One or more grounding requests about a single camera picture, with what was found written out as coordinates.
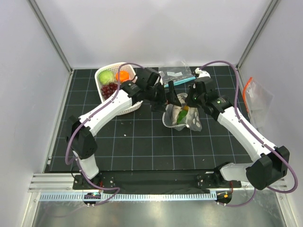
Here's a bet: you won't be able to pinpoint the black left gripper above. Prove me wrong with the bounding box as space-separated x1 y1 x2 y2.
145 80 181 112

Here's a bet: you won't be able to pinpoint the grey toy fish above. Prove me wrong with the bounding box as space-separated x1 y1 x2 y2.
170 105 182 125

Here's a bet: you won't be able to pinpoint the clear white-dotted zip bag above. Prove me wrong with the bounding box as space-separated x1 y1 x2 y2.
162 93 202 131

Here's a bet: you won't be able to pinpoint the green toy bell pepper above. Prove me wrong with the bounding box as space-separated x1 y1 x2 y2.
177 110 188 124

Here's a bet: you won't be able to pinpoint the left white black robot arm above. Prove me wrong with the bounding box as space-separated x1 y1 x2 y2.
65 68 181 189

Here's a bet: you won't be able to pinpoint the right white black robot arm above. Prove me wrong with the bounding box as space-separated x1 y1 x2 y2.
186 77 290 190

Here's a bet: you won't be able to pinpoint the clear blue-zipper bag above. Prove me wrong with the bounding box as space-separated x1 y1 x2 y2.
158 61 196 87

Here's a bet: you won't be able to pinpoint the clear orange-zipper bag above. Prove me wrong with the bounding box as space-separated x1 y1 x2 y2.
242 77 274 129

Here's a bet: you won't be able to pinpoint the white perforated plastic basket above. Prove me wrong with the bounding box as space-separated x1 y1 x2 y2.
94 62 135 103

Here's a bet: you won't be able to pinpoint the orange toy fruit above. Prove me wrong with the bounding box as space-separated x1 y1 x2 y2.
116 70 130 82

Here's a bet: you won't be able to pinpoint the dark red toy grapes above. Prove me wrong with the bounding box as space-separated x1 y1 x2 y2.
101 83 117 100

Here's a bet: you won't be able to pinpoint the green toy cabbage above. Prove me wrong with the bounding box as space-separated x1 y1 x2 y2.
98 70 116 85

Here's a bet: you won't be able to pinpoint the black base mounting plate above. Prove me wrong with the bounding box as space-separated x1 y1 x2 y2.
74 169 241 190

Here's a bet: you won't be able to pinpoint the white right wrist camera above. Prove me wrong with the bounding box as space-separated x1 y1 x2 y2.
195 68 211 82

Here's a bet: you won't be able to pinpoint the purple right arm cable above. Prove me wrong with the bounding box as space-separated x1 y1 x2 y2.
200 60 298 207

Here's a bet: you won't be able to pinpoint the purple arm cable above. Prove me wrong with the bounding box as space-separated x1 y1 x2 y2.
65 62 147 207
200 60 298 207

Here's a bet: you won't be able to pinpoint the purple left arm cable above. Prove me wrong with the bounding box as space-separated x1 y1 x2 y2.
65 62 147 207

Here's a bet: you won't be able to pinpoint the aluminium front rail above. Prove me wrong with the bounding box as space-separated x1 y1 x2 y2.
27 170 288 201

